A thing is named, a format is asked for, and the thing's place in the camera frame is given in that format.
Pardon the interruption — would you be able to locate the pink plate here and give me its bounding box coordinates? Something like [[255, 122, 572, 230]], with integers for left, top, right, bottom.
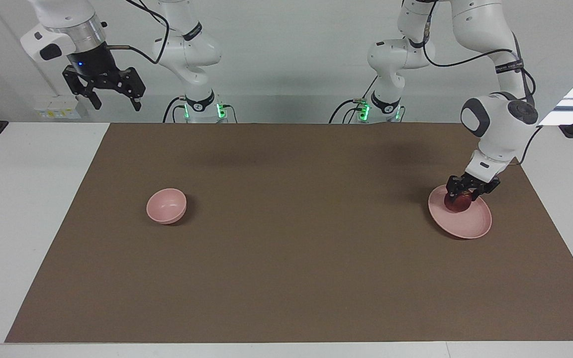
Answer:
[[428, 184, 492, 239]]

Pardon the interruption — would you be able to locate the white wall socket box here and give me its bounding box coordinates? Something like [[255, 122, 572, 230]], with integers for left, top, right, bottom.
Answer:
[[34, 96, 81, 120]]

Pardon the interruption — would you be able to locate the pink bowl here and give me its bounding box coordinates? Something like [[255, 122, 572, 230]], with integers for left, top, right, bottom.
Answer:
[[146, 188, 187, 225]]

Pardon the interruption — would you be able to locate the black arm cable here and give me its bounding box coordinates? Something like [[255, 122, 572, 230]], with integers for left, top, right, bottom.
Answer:
[[106, 0, 170, 65], [422, 0, 543, 166]]

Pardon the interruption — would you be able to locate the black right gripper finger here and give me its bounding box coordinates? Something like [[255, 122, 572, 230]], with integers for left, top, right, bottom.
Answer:
[[63, 66, 103, 110], [116, 67, 146, 111]]

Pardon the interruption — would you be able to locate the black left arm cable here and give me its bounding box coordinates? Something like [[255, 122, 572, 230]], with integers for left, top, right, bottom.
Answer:
[[422, 0, 543, 166]]

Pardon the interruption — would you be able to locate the brown table mat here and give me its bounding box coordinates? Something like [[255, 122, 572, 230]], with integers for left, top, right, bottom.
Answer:
[[4, 123, 573, 344]]

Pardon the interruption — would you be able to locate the dark red apple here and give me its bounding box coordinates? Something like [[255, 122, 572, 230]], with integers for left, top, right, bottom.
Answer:
[[444, 191, 473, 213]]

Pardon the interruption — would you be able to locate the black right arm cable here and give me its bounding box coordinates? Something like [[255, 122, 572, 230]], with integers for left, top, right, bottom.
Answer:
[[106, 0, 170, 65]]

